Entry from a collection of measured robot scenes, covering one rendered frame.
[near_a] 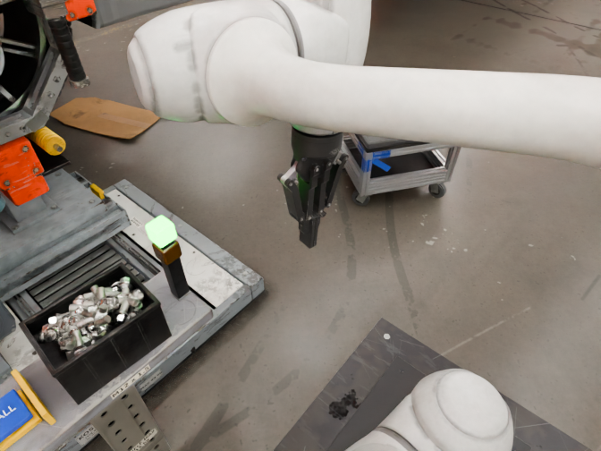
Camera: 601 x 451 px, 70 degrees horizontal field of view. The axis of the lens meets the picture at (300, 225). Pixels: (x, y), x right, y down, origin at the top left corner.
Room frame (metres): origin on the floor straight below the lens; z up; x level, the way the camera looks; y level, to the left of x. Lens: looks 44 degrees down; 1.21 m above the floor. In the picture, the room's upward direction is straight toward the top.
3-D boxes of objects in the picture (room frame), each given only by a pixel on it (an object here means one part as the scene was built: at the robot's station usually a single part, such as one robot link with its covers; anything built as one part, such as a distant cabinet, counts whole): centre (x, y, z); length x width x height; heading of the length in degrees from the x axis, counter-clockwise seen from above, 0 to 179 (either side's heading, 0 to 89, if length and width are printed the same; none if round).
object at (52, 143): (1.14, 0.80, 0.51); 0.29 x 0.06 x 0.06; 49
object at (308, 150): (0.54, -0.02, 0.85); 0.08 x 0.07 x 0.09; 130
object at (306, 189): (0.53, -0.01, 0.78); 0.04 x 0.01 x 0.11; 40
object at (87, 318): (0.44, 0.38, 0.51); 0.20 x 0.14 x 0.13; 136
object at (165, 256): (0.57, 0.26, 0.59); 0.04 x 0.04 x 0.04; 49
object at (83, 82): (0.95, 0.52, 0.83); 0.04 x 0.04 x 0.16
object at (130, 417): (0.40, 0.41, 0.21); 0.10 x 0.10 x 0.42; 49
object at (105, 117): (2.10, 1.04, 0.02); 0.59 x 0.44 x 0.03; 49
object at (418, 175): (1.54, -0.39, 0.17); 0.43 x 0.36 x 0.34; 105
